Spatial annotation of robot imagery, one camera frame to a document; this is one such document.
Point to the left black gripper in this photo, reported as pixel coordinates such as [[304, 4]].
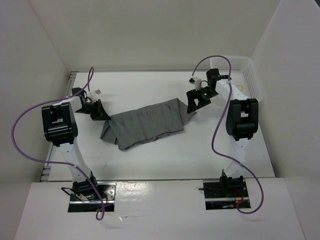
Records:
[[100, 114]]

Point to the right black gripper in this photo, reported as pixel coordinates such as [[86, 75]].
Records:
[[191, 96]]

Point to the grey pleated skirt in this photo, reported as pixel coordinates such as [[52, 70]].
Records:
[[146, 124]]

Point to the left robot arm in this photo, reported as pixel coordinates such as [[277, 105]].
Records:
[[60, 128]]

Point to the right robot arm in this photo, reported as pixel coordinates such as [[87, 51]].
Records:
[[242, 118]]

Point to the orange rubber band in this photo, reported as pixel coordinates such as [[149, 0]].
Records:
[[240, 87]]

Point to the white plastic basket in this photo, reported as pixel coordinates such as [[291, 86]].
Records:
[[243, 72]]

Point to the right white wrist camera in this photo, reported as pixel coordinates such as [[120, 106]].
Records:
[[196, 81]]

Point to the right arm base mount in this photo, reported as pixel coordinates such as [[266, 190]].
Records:
[[225, 195]]

